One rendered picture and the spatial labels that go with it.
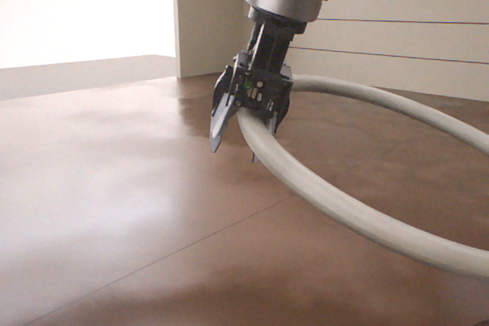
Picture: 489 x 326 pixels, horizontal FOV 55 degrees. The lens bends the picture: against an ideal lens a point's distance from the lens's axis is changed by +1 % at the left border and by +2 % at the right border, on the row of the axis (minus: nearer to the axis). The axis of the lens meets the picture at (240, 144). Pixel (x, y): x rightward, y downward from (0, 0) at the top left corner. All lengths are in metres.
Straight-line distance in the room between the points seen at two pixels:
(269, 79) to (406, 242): 0.24
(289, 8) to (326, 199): 0.21
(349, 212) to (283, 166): 0.09
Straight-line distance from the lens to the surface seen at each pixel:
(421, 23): 7.28
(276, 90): 0.56
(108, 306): 2.33
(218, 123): 0.62
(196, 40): 8.44
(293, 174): 0.50
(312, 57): 8.23
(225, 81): 0.61
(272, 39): 0.56
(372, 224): 0.47
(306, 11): 0.54
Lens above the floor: 1.36
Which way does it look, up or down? 18 degrees down
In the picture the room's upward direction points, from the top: straight up
